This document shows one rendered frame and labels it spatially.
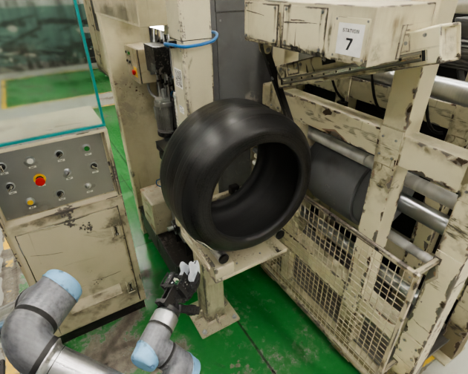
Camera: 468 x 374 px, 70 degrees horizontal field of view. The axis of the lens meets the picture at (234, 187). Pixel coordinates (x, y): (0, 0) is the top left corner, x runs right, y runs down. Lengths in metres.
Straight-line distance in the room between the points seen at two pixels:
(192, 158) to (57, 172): 0.86
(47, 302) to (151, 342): 0.28
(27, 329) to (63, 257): 1.04
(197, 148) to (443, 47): 0.73
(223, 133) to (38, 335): 0.72
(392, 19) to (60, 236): 1.66
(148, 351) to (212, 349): 1.21
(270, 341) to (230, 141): 1.44
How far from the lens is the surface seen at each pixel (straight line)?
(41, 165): 1.76
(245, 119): 1.10
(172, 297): 1.06
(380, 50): 1.03
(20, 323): 0.97
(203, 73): 1.40
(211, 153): 1.06
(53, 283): 1.02
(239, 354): 2.16
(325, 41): 1.10
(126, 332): 2.35
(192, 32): 1.36
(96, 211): 1.85
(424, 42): 1.07
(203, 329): 2.21
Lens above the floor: 1.84
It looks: 32 degrees down
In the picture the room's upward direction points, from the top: 1 degrees counter-clockwise
